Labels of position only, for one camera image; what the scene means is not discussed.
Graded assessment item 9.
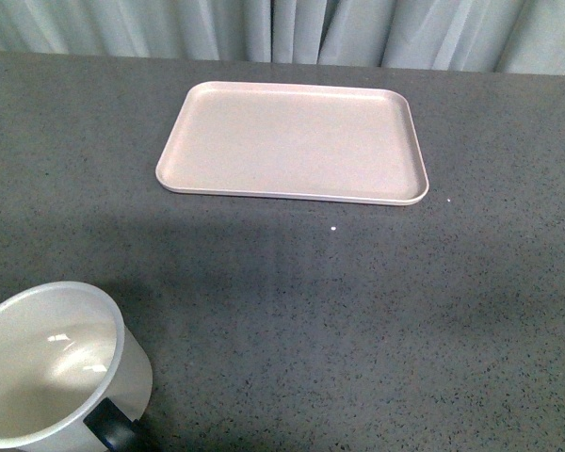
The white smiley mug black handle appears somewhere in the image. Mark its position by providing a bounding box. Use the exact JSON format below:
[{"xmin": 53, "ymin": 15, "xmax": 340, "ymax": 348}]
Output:
[{"xmin": 0, "ymin": 282, "xmax": 158, "ymax": 451}]

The beige rectangular plastic tray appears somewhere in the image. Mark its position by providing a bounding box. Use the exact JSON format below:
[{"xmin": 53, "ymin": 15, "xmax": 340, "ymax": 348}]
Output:
[{"xmin": 155, "ymin": 81, "xmax": 429, "ymax": 206}]

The pale grey curtain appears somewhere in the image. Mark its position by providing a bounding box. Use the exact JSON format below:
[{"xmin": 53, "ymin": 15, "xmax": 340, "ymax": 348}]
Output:
[{"xmin": 0, "ymin": 0, "xmax": 565, "ymax": 75}]

